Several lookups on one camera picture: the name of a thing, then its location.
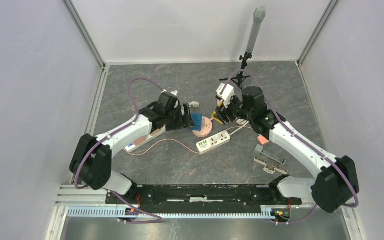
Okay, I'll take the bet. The grey metal bracket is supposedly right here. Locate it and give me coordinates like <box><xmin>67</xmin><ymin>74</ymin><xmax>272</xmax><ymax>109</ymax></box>
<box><xmin>253</xmin><ymin>144</ymin><xmax>286</xmax><ymax>165</ymax></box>

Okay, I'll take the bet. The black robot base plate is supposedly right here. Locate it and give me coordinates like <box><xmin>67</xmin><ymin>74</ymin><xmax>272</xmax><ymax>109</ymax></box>
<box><xmin>123</xmin><ymin>184</ymin><xmax>303</xmax><ymax>214</ymax></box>

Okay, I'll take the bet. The pink charging cable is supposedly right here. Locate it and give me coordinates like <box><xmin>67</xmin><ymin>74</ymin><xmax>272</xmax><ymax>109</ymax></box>
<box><xmin>127</xmin><ymin>137</ymin><xmax>201</xmax><ymax>157</ymax></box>

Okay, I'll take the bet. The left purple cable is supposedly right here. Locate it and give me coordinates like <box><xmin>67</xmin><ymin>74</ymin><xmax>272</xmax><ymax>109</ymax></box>
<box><xmin>73</xmin><ymin>77</ymin><xmax>165</xmax><ymax>225</ymax></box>

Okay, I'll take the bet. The white dock with green inset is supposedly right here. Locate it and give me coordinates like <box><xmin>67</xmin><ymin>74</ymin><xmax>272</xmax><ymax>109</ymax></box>
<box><xmin>124</xmin><ymin>126</ymin><xmax>166</xmax><ymax>153</ymax></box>

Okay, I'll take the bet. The yellow cube socket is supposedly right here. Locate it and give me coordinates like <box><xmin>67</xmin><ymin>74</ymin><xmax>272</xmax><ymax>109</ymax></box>
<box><xmin>211</xmin><ymin>110</ymin><xmax>223</xmax><ymax>122</ymax></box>

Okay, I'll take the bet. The dark blue cube socket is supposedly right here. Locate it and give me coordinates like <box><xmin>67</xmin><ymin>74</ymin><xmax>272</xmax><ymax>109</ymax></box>
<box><xmin>189</xmin><ymin>113</ymin><xmax>203</xmax><ymax>132</ymax></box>

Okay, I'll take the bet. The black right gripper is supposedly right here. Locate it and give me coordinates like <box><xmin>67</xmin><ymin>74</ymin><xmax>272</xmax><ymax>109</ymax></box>
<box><xmin>214</xmin><ymin>95</ymin><xmax>254</xmax><ymax>126</ymax></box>

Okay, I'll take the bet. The white slotted cable duct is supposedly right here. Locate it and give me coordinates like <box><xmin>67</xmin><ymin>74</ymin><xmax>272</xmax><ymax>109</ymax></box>
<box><xmin>66</xmin><ymin>206</ymin><xmax>275</xmax><ymax>220</ymax></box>

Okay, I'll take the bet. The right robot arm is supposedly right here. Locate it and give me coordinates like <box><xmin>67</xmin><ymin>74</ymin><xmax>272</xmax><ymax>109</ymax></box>
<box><xmin>212</xmin><ymin>83</ymin><xmax>360</xmax><ymax>213</ymax></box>

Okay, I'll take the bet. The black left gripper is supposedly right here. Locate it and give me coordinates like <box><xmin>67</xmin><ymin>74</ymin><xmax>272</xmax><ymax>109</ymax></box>
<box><xmin>164</xmin><ymin>103</ymin><xmax>195</xmax><ymax>132</ymax></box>

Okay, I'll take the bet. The beige perforated bracket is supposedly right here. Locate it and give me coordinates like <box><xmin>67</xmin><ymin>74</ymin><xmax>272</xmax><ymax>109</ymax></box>
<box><xmin>253</xmin><ymin>157</ymin><xmax>288</xmax><ymax>175</ymax></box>

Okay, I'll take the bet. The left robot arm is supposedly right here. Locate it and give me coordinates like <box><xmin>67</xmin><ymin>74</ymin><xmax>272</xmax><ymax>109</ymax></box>
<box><xmin>69</xmin><ymin>91</ymin><xmax>195</xmax><ymax>204</ymax></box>

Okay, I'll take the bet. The grey microphone on tripod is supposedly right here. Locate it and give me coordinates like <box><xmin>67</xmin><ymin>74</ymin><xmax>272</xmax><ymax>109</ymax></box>
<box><xmin>231</xmin><ymin>5</ymin><xmax>267</xmax><ymax>90</ymax></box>

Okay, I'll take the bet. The white power strip cord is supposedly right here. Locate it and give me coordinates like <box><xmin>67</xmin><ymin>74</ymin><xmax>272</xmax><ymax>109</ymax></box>
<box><xmin>229</xmin><ymin>119</ymin><xmax>254</xmax><ymax>137</ymax></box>

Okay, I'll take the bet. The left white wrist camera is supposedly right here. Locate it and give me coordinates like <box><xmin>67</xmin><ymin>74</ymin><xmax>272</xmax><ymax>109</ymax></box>
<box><xmin>160</xmin><ymin>91</ymin><xmax>179</xmax><ymax>109</ymax></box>

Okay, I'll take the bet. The white power strip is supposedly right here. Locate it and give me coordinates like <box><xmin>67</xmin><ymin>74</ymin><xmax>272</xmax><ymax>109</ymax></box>
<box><xmin>196</xmin><ymin>130</ymin><xmax>231</xmax><ymax>153</ymax></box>

